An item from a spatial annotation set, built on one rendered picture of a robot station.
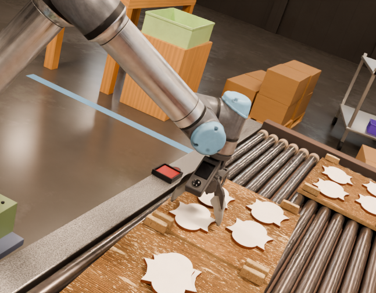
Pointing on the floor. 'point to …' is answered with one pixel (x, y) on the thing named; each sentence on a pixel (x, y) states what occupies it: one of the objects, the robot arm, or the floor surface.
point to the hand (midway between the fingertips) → (193, 215)
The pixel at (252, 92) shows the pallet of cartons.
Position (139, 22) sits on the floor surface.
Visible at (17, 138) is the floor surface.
